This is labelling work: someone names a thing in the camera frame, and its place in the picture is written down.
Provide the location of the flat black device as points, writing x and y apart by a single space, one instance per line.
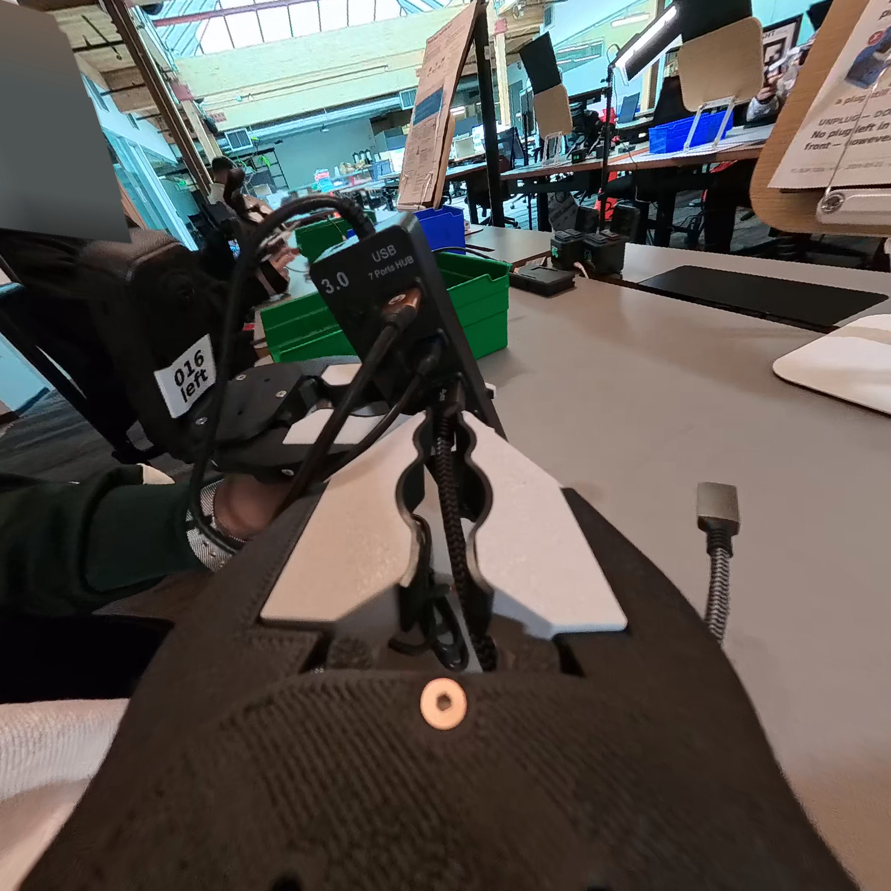
543 280

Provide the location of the white pants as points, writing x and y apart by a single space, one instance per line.
49 766

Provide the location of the LED light bar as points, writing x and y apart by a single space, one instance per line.
647 38

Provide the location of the beige board on stand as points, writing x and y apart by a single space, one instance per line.
720 62

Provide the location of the green plastic bin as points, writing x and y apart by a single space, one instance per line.
473 313
320 240

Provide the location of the black pole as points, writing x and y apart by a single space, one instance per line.
487 104

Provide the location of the black battery charger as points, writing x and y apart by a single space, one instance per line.
605 249
567 250

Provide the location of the blue plastic bin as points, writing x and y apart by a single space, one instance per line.
442 226
682 132

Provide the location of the white stand with instruction board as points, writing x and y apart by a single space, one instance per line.
835 104

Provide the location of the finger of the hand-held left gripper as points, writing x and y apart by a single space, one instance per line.
337 376
313 428

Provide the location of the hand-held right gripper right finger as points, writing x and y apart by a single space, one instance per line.
543 557

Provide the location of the black USB hub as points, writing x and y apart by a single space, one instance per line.
362 278

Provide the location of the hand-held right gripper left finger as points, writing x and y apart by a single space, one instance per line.
348 543

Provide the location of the cardboard sign board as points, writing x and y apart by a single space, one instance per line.
435 104

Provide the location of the person's left hand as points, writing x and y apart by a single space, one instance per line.
254 505

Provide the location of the black desk mat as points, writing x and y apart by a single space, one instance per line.
759 296

